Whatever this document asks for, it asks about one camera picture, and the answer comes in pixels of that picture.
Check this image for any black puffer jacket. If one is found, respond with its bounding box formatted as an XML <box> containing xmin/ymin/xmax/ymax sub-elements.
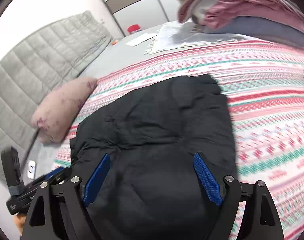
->
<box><xmin>70</xmin><ymin>75</ymin><xmax>237</xmax><ymax>239</ymax></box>

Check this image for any person left hand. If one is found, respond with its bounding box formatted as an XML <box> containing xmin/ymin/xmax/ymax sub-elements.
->
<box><xmin>13</xmin><ymin>213</ymin><xmax>27</xmax><ymax>236</ymax></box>

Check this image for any white round device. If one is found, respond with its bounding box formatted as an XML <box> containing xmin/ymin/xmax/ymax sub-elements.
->
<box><xmin>27</xmin><ymin>160</ymin><xmax>36</xmax><ymax>180</ymax></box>

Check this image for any pink floral pillow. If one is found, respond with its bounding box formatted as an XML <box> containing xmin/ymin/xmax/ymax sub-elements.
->
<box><xmin>31</xmin><ymin>77</ymin><xmax>97</xmax><ymax>144</ymax></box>

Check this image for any patterned red green bedspread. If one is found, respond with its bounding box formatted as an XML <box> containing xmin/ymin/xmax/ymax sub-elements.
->
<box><xmin>53</xmin><ymin>39</ymin><xmax>304</xmax><ymax>239</ymax></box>

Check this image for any grey quilted headboard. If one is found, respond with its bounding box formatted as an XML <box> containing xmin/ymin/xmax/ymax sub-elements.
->
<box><xmin>0</xmin><ymin>11</ymin><xmax>112</xmax><ymax>183</ymax></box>

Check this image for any clear plastic bag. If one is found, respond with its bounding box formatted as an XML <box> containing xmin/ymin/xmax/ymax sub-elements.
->
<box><xmin>144</xmin><ymin>21</ymin><xmax>250</xmax><ymax>55</ymax></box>

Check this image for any white paper sheet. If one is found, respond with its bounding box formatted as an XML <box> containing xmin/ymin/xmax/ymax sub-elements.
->
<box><xmin>126</xmin><ymin>33</ymin><xmax>157</xmax><ymax>47</ymax></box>

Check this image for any small red container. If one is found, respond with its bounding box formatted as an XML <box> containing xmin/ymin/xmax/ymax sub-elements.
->
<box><xmin>127</xmin><ymin>24</ymin><xmax>142</xmax><ymax>35</ymax></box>

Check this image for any blue grey folded blanket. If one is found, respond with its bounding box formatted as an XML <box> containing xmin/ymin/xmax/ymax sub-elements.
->
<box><xmin>199</xmin><ymin>17</ymin><xmax>304</xmax><ymax>48</ymax></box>

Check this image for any white grey sliding wardrobe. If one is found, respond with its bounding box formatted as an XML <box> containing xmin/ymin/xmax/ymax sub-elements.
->
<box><xmin>100</xmin><ymin>0</ymin><xmax>180</xmax><ymax>38</ymax></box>

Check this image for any pink folded blanket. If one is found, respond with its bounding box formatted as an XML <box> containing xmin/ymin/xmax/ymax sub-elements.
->
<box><xmin>177</xmin><ymin>0</ymin><xmax>304</xmax><ymax>34</ymax></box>

